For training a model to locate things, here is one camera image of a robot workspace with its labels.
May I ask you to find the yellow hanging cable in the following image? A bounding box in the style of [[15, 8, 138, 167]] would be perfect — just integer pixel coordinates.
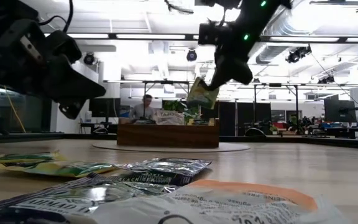
[[3, 93, 27, 134]]

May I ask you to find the black aluminium table frame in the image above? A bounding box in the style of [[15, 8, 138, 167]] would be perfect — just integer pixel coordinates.
[[0, 132, 358, 151]]

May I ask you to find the long ceiling light bar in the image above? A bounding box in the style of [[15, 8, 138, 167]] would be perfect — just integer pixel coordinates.
[[259, 35, 358, 44], [44, 32, 198, 40]]

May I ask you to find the round grey placemat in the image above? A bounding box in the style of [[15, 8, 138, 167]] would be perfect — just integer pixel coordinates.
[[91, 141, 250, 153]]

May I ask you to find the black computer monitor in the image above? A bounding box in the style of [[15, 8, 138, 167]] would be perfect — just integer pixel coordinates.
[[88, 98, 121, 119], [324, 98, 357, 123]]

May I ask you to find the wooden tea organizer box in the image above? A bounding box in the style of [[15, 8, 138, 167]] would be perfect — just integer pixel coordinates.
[[116, 118, 220, 149]]

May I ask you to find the potted plant white pot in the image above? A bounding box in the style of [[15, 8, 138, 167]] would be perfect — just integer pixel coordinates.
[[162, 99, 210, 126]]

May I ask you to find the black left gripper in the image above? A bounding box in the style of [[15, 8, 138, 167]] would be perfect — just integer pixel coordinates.
[[0, 18, 106, 121]]

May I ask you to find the blackcurrant tea packet dark blue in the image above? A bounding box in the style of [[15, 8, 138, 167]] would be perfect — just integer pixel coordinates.
[[87, 157, 213, 187], [134, 118, 157, 125], [0, 177, 180, 224]]

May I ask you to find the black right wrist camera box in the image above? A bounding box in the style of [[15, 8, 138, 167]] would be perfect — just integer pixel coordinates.
[[198, 23, 229, 46]]

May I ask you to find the black partition panel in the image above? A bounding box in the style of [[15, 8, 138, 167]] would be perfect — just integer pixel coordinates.
[[236, 101, 273, 137]]

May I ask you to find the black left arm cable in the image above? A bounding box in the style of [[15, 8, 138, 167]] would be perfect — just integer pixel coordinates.
[[37, 0, 75, 34]]

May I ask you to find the black ceiling spotlight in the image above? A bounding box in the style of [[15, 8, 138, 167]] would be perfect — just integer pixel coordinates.
[[317, 74, 336, 85], [285, 45, 313, 64]]

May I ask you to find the silver ventilation duct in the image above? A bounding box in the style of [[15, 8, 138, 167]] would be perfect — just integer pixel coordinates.
[[253, 0, 334, 65]]

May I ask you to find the black office chair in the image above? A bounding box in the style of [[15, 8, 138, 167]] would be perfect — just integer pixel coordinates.
[[244, 126, 267, 137]]

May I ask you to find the black metal rack frame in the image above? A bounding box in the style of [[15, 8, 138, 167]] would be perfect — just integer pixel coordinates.
[[141, 80, 193, 118], [253, 82, 301, 133]]

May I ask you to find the cluttered office desk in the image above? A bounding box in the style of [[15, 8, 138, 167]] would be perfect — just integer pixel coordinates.
[[272, 115, 358, 138]]

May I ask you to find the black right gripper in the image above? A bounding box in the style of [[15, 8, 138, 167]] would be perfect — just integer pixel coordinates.
[[209, 40, 254, 91]]

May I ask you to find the person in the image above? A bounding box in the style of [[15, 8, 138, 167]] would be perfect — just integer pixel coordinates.
[[128, 94, 157, 123]]

